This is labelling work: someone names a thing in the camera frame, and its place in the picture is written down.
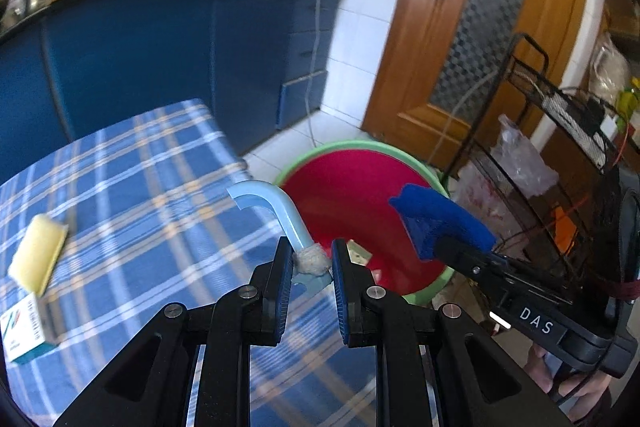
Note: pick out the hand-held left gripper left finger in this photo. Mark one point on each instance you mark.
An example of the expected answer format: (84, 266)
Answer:
(285, 287)

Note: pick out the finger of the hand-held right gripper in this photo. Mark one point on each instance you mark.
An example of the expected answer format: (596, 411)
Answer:
(475, 264)

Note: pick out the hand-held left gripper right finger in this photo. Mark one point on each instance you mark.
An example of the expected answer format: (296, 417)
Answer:
(340, 297)

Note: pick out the white tissue wad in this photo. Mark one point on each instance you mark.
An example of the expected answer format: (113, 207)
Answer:
(312, 259)

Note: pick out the blue knitted cloth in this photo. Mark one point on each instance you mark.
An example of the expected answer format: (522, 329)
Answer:
(440, 212)

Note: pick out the light blue plastic hook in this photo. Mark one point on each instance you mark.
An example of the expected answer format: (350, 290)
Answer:
(287, 217)

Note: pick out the red bucket with green rim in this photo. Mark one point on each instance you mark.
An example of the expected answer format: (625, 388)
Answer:
(350, 187)

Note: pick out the person's right hand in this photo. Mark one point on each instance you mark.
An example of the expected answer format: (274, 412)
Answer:
(575, 392)

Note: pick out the small green white packet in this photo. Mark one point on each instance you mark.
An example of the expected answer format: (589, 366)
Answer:
(357, 253)

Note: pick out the clear plastic bag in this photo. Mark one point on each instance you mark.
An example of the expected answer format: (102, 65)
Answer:
(525, 162)

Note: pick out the blue plaid tablecloth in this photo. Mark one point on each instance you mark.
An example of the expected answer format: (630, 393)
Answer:
(150, 187)

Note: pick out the wooden door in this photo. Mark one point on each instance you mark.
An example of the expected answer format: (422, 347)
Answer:
(415, 57)

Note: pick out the pale yellow sponge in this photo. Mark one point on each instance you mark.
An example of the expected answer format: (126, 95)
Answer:
(37, 252)

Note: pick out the teal white carton box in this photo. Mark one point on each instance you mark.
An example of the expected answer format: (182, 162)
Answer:
(25, 332)

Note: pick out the blue kitchen cabinet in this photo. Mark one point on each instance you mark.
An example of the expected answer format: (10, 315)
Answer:
(150, 42)

